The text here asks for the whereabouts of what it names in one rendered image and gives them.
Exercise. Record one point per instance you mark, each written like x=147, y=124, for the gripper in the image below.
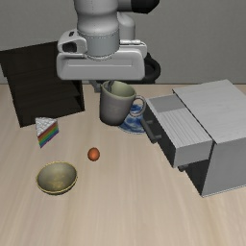
x=99, y=68

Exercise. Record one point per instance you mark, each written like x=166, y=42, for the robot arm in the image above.
x=96, y=22

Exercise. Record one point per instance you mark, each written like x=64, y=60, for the grey-green mug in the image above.
x=113, y=107

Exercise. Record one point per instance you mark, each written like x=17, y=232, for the grey cabinet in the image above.
x=221, y=128

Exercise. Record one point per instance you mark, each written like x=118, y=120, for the blue and white plate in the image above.
x=133, y=123

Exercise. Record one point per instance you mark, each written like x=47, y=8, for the dark slatted rack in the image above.
x=41, y=89

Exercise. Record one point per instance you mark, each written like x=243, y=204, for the small orange fruit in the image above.
x=93, y=154

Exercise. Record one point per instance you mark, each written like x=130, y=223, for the rainbow cake wedge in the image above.
x=46, y=131

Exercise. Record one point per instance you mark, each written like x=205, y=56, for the grey open drawer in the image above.
x=179, y=131

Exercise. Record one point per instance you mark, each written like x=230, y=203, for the olive bowl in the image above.
x=56, y=177

